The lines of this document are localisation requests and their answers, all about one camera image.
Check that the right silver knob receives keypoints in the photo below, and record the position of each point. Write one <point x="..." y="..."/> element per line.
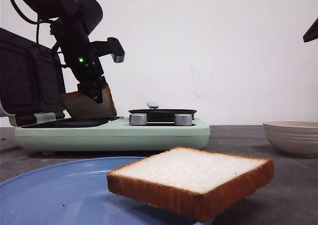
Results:
<point x="183" y="119"/>

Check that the mint green sandwich maker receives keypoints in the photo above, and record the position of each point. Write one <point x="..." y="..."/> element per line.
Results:
<point x="30" y="89"/>

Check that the blue plastic plate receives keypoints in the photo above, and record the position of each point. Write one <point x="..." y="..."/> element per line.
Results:
<point x="76" y="193"/>

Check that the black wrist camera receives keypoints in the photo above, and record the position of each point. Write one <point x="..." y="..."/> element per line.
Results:
<point x="110" y="47"/>

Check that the beige ribbed bowl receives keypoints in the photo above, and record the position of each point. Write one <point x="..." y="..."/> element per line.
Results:
<point x="297" y="138"/>

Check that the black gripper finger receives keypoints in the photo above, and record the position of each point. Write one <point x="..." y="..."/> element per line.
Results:
<point x="312" y="32"/>

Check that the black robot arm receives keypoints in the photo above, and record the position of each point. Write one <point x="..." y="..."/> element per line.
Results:
<point x="169" y="36"/>

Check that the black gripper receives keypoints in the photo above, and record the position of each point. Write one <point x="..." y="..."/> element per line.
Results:
<point x="80" y="58"/>

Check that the bread slice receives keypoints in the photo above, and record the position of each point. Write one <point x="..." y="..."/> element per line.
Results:
<point x="198" y="184"/>
<point x="80" y="106"/>

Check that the black frying pan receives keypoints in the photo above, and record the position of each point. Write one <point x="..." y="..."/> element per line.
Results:
<point x="156" y="114"/>

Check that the left silver knob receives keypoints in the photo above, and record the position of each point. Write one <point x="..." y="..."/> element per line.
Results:
<point x="138" y="119"/>

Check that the silver knob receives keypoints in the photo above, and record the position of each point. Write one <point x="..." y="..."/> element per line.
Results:
<point x="183" y="119"/>
<point x="138" y="119"/>

